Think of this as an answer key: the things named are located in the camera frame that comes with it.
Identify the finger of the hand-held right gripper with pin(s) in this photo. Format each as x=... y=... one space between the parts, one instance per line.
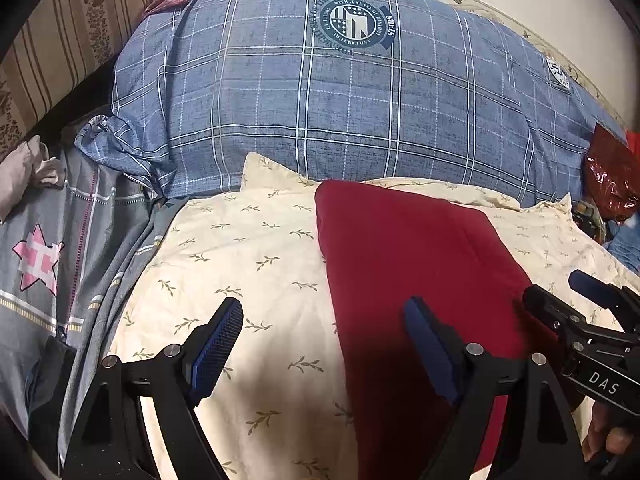
x=592 y=287
x=550 y=310

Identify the red plastic bag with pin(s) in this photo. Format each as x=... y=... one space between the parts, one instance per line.
x=607 y=180

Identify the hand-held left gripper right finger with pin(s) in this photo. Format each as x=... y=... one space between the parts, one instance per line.
x=430 y=350

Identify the blue denim cloth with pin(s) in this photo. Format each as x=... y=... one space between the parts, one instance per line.
x=627 y=245

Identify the dark cloth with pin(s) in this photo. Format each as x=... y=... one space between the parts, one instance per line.
x=50 y=385

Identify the grey star-print bed sheet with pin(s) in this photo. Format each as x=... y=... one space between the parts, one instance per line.
x=75 y=220

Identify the dark red garment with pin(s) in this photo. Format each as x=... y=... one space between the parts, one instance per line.
x=400 y=240

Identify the blue plaid pillow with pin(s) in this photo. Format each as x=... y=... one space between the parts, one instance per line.
x=350 y=110

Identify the striped floral headboard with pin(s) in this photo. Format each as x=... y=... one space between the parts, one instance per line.
x=60 y=25

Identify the pale grey-pink cloth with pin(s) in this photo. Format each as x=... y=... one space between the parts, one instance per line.
x=20 y=170

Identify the person's right hand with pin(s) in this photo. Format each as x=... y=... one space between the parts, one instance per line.
x=602 y=435

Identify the cream leaf-print pillow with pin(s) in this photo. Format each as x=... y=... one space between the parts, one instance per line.
x=260 y=240

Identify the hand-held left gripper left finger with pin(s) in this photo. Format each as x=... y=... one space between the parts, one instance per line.
x=215 y=350

